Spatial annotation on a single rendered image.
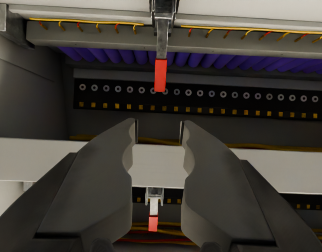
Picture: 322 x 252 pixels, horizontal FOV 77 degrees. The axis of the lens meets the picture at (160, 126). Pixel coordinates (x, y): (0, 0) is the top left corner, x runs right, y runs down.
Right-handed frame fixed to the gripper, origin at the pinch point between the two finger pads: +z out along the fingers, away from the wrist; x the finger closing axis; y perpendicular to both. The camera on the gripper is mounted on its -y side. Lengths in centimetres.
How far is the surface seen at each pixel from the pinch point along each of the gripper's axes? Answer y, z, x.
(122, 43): -2.7, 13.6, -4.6
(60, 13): -5.6, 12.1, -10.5
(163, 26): -5.0, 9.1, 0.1
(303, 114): 8.3, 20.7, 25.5
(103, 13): -5.8, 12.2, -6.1
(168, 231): 31.7, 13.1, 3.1
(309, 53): -2.8, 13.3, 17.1
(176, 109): 8.4, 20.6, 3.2
